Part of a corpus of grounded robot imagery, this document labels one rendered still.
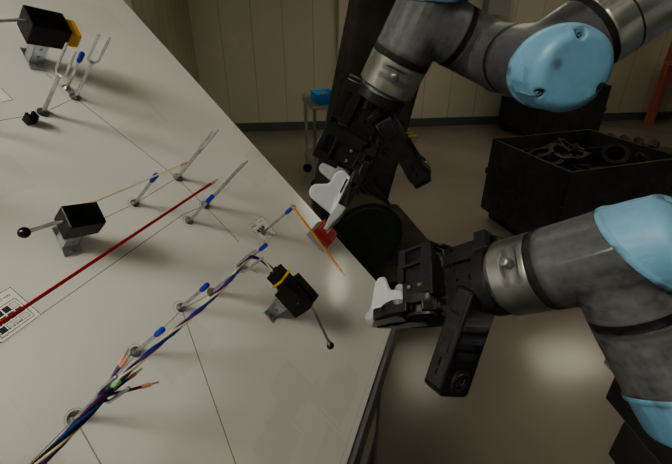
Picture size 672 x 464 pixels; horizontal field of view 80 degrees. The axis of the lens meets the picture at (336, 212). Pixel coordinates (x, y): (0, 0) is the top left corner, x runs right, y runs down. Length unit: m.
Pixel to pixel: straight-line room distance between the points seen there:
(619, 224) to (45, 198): 0.68
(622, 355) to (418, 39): 0.37
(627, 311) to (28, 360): 0.60
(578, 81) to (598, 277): 0.17
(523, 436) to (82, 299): 1.76
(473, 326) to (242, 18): 5.59
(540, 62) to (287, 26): 5.49
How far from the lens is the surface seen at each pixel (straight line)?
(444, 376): 0.45
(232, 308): 0.73
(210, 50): 5.93
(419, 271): 0.48
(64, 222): 0.61
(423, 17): 0.51
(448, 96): 6.38
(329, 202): 0.58
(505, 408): 2.09
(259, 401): 0.71
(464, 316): 0.43
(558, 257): 0.38
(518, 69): 0.43
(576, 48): 0.42
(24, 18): 0.83
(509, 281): 0.40
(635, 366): 0.40
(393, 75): 0.51
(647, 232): 0.36
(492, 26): 0.54
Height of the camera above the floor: 1.55
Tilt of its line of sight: 27 degrees down
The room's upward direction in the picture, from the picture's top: straight up
